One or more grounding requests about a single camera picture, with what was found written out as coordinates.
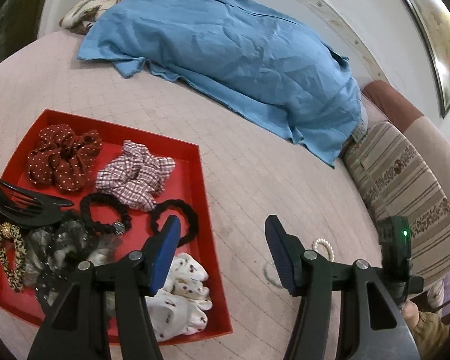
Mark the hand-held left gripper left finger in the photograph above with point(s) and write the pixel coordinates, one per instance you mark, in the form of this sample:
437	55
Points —
165	251

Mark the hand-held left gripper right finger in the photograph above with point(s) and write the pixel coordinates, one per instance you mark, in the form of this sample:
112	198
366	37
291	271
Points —
281	255

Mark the white patterned scrunchie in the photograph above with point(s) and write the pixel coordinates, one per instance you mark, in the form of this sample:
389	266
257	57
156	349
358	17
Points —
183	307

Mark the red white plaid scrunchie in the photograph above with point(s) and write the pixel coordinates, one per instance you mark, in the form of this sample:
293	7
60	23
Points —
135	180

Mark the dark sheer scrunchie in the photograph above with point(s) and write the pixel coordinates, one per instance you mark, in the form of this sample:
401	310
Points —
60	243

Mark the red tray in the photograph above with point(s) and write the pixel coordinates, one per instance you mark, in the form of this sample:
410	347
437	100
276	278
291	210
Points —
108	127

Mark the red polka-dot scrunchie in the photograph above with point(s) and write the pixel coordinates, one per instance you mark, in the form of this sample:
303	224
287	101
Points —
60	157

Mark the leopard print scrunchie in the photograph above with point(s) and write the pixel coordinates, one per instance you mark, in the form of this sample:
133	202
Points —
19	249

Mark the black hair claw clip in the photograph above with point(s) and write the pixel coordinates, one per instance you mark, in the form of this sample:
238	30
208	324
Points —
18	213

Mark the person's right hand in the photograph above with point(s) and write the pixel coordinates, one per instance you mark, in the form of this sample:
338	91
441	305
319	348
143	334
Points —
410	313

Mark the striped floral cushion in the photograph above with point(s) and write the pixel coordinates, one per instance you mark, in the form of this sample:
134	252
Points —
397	180

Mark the lilac cloth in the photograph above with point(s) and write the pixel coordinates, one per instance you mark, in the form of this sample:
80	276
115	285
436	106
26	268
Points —
444	288

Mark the tan clothing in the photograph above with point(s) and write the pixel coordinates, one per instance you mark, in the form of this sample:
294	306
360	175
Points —
431	332

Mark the brown pink sofa backrest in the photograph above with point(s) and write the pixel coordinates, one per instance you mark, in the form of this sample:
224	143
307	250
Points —
397	108

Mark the blue cloth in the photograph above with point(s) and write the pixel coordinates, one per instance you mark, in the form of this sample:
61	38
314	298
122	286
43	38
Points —
228	56

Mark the white floral pillow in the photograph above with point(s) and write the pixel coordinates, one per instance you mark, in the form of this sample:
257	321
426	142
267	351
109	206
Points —
78	13

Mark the framed wall picture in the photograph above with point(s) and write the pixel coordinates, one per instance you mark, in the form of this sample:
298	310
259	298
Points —
442	45

